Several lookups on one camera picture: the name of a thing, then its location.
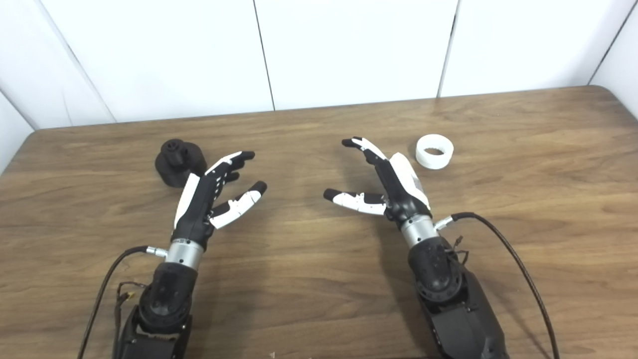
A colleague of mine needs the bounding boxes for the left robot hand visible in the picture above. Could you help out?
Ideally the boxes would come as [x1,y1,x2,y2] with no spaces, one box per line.
[171,151,268,251]

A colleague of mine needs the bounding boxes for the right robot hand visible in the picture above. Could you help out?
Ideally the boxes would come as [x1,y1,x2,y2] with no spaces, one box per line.
[323,137,432,231]

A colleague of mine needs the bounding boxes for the white ring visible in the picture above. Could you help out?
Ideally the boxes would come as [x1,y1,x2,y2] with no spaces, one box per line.
[415,134,455,170]

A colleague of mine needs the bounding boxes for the round black part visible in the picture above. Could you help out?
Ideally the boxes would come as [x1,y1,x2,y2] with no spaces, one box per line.
[155,139,207,188]

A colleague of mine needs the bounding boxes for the thin right arm wires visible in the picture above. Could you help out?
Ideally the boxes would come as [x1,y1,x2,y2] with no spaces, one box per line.
[446,235,470,266]

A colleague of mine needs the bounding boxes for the thin arm wires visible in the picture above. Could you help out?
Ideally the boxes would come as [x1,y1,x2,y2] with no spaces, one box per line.
[446,235,470,266]
[114,282,148,345]

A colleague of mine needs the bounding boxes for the thin left arm wires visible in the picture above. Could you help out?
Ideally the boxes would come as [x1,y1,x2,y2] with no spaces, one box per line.
[114,282,148,345]

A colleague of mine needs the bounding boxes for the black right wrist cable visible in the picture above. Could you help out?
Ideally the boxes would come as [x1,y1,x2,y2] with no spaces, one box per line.
[435,212,561,359]

